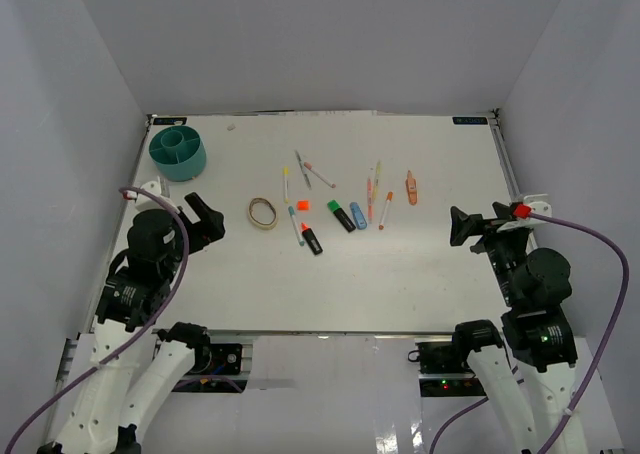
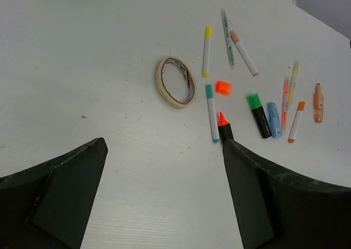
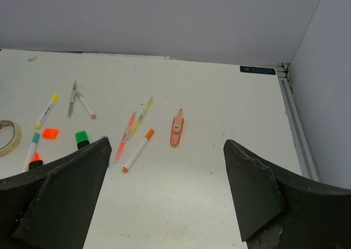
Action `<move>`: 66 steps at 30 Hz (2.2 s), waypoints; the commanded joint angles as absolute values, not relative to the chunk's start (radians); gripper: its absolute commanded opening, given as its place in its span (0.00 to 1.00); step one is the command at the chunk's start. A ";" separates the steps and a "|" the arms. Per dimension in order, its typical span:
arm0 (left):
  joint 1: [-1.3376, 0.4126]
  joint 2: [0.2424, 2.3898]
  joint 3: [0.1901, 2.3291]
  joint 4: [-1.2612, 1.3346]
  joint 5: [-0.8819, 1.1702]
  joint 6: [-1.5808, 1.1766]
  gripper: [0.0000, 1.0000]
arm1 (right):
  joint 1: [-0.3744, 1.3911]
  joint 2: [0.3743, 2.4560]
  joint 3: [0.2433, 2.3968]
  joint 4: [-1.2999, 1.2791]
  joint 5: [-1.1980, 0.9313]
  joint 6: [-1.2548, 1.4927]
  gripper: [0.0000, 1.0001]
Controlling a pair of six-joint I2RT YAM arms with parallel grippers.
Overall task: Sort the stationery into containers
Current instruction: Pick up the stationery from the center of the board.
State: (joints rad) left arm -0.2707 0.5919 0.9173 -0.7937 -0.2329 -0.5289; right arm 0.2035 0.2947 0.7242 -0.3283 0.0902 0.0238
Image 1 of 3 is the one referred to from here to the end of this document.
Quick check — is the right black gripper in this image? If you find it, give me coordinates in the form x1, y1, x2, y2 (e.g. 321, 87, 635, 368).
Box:
449, 201, 530, 307

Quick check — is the beige tape roll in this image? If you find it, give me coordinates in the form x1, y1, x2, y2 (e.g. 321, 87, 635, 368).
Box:
247, 197, 279, 231

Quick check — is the teal capped white marker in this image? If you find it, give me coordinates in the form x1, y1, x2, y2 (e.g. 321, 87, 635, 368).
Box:
287, 205, 305, 246

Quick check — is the pink capped white marker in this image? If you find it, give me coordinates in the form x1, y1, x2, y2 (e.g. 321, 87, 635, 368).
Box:
303, 161, 336, 189

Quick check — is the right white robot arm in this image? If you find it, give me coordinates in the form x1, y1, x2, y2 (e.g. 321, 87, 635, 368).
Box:
450, 203, 588, 453

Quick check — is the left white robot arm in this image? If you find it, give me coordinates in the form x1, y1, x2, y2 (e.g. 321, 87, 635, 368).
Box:
39, 188, 225, 453

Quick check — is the teal round organizer container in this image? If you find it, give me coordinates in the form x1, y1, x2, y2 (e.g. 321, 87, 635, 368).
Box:
149, 126, 207, 182

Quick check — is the yellow capped white marker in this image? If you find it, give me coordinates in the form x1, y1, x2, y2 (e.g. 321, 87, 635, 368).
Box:
282, 166, 290, 204

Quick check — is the orange capped white marker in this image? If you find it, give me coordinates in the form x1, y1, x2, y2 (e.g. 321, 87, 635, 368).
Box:
378, 191, 394, 230

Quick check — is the blue label sticker right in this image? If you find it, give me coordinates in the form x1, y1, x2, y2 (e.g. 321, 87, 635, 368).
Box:
452, 116, 488, 125

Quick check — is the green clear pen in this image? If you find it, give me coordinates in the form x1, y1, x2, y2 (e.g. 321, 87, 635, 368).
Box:
294, 150, 312, 190

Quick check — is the black highlighter orange tip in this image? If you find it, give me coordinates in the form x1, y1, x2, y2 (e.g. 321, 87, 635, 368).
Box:
301, 223, 323, 255

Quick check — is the yellow clear highlighter pen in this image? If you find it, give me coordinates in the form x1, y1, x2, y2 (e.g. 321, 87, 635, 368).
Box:
372, 159, 382, 201

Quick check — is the orange clear highlighter pen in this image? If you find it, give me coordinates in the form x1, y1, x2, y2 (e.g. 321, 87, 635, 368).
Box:
367, 177, 374, 224

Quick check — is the blue correction tape dispenser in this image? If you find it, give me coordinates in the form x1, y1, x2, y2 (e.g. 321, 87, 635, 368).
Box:
349, 202, 368, 230

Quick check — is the black highlighter green cap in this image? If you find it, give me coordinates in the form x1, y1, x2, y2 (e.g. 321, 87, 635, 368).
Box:
327, 200, 356, 233

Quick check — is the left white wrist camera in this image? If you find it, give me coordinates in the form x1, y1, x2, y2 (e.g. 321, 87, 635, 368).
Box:
130, 177, 168, 211

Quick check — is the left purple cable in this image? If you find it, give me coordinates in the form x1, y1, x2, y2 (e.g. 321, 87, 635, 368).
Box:
0, 186, 191, 454

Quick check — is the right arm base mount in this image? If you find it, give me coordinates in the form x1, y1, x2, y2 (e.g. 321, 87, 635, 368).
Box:
407, 341, 485, 398

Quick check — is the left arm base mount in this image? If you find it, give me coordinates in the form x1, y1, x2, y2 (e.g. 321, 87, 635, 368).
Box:
140, 340, 246, 393

